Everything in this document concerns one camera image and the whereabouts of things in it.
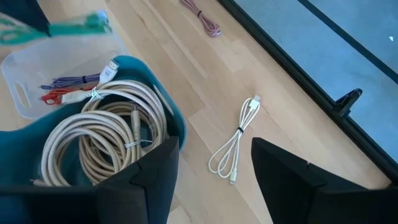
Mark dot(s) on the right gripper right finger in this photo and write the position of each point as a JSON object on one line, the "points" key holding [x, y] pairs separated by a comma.
{"points": [[280, 180]]}

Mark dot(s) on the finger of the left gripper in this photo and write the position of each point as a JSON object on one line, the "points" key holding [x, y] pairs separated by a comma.
{"points": [[21, 11]]}

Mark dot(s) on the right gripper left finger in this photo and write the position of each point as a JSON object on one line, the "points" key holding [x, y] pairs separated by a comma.
{"points": [[149, 186]]}

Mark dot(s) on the clear plastic bin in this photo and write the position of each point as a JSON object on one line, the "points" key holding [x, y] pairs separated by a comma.
{"points": [[31, 62]]}

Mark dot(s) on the teal plastic bin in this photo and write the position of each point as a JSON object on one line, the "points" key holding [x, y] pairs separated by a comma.
{"points": [[18, 149]]}

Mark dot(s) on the black clamp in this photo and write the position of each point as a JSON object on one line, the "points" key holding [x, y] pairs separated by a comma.
{"points": [[348, 99]]}

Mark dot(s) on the black table edge frame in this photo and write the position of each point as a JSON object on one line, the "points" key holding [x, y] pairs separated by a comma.
{"points": [[295, 70]]}

